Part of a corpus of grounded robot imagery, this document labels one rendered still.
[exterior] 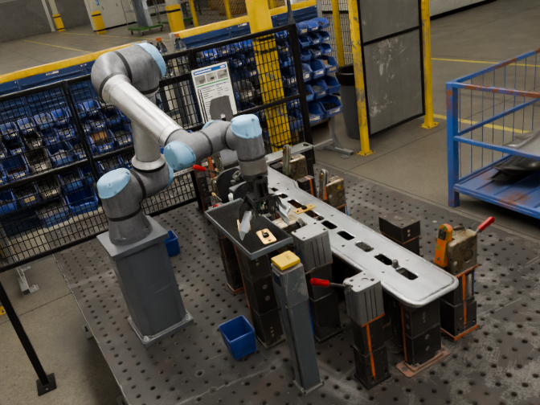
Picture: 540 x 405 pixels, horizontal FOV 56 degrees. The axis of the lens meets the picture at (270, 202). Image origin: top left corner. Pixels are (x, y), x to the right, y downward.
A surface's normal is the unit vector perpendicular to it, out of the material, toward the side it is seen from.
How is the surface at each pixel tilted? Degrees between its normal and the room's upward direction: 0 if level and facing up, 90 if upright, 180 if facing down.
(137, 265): 90
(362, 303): 90
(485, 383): 0
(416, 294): 0
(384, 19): 92
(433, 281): 0
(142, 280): 90
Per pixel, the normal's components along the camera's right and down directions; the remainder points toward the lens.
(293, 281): 0.46, 0.31
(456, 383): -0.17, -0.89
